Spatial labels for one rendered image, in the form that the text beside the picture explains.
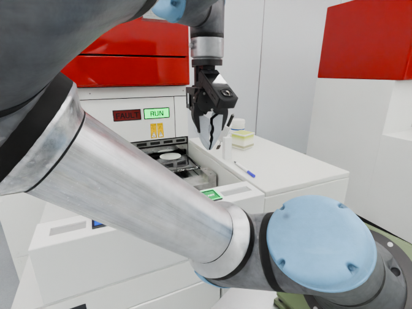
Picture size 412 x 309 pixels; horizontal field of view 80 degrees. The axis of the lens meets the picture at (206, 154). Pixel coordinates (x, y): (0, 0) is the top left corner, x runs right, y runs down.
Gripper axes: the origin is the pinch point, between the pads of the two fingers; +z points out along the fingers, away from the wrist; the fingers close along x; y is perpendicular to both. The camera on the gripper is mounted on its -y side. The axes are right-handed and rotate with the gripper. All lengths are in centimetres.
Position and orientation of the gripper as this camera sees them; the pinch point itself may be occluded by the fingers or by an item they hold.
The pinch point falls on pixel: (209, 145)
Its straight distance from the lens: 60.4
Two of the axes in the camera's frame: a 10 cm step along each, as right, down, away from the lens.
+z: 0.0, 9.5, 3.2
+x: -9.1, 1.3, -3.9
